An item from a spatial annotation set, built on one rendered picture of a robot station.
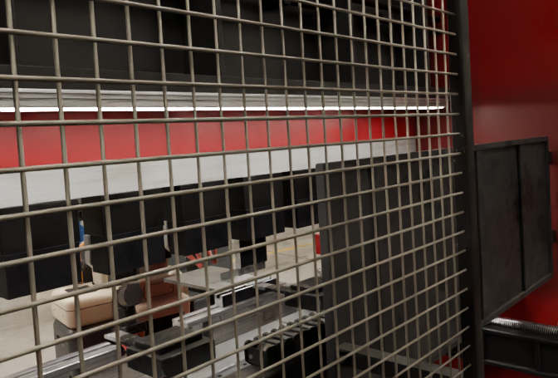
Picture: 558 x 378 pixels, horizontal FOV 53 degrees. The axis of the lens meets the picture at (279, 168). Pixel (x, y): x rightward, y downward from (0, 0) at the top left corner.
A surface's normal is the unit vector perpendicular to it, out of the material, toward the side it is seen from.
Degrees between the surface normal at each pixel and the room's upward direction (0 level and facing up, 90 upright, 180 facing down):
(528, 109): 90
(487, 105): 90
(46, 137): 90
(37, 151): 90
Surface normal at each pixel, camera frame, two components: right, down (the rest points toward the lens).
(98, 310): 0.61, 0.00
